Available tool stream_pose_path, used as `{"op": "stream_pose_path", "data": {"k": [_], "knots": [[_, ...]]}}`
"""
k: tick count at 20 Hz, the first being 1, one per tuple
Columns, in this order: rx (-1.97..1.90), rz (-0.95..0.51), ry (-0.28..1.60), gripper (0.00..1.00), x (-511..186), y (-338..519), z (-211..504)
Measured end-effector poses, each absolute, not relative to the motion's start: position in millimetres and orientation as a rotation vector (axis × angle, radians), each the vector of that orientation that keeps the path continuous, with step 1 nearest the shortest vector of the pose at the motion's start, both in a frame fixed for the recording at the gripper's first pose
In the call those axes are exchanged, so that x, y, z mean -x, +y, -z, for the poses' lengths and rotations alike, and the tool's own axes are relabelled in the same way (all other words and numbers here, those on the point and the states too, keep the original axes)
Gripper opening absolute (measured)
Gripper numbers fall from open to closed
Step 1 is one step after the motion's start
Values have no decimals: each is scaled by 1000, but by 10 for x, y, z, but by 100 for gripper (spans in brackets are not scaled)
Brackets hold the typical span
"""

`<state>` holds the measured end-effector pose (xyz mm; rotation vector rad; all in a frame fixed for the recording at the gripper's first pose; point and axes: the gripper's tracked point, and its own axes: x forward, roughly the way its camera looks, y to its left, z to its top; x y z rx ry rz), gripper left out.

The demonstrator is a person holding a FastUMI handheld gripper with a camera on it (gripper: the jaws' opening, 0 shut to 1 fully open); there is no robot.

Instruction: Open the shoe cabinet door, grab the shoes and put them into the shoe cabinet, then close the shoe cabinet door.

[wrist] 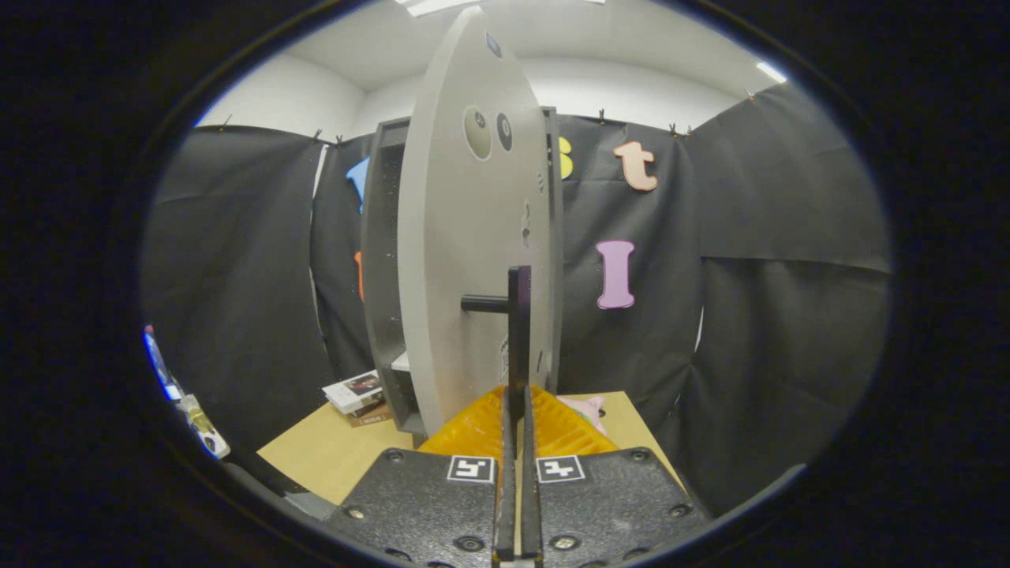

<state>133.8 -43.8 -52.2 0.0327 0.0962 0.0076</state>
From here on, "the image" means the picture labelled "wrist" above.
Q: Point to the large ceiling light panel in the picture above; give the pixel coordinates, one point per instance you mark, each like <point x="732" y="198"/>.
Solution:
<point x="442" y="6"/>

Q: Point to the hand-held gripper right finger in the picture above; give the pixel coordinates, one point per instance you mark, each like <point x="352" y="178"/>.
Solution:
<point x="531" y="505"/>

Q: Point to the pink green plush toy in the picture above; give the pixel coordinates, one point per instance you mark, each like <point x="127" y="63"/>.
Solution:
<point x="588" y="409"/>

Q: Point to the black backdrop cloth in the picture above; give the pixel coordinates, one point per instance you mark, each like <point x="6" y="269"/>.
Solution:
<point x="750" y="315"/>

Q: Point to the small ceiling light panel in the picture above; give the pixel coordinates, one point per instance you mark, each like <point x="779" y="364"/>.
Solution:
<point x="772" y="72"/>

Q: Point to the grey shoe cabinet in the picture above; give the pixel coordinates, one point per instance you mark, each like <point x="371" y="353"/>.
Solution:
<point x="383" y="276"/>

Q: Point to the brown book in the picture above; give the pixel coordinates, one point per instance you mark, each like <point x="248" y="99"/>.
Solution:
<point x="372" y="418"/>

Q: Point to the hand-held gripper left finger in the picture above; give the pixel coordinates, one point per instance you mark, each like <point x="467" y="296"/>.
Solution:
<point x="505" y="505"/>

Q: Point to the blue white printed object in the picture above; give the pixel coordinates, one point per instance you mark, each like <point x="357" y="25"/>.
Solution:
<point x="158" y="363"/>

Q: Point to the grey shoe cabinet door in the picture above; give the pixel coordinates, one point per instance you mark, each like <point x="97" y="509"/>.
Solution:
<point x="458" y="237"/>

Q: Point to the pale yellowish cluttered object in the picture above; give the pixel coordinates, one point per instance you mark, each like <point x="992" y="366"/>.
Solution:
<point x="201" y="426"/>

